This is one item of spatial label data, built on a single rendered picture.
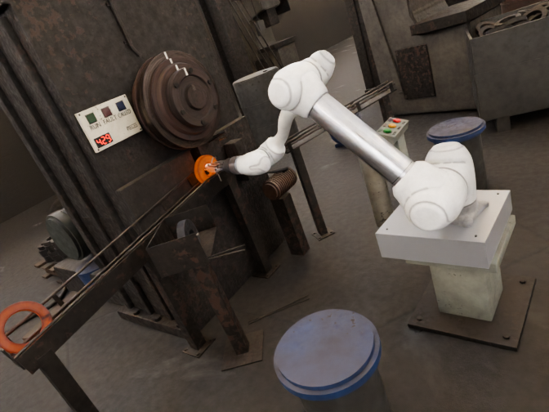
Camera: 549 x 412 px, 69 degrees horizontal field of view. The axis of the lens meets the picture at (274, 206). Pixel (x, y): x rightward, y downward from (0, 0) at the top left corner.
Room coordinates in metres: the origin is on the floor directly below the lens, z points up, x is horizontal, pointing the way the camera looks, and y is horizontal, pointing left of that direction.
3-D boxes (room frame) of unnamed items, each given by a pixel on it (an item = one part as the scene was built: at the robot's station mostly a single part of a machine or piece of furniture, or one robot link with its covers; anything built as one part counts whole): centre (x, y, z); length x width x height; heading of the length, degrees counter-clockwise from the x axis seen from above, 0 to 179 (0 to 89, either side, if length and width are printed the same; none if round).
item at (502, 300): (1.27, -0.63, 0.16); 0.40 x 0.40 x 0.31; 43
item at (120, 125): (1.90, 0.56, 1.15); 0.26 x 0.02 x 0.18; 136
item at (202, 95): (2.01, 0.18, 1.11); 0.28 x 0.06 x 0.28; 136
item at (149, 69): (2.07, 0.25, 1.11); 0.47 x 0.06 x 0.47; 136
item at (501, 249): (1.27, -0.63, 0.33); 0.32 x 0.32 x 0.04; 43
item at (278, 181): (2.22, -0.08, 0.27); 0.22 x 0.13 x 0.53; 136
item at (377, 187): (2.14, -0.61, 0.26); 0.12 x 0.12 x 0.52
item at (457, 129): (2.17, -1.15, 0.22); 0.32 x 0.32 x 0.43
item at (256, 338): (1.50, 0.39, 0.36); 0.26 x 0.20 x 0.72; 171
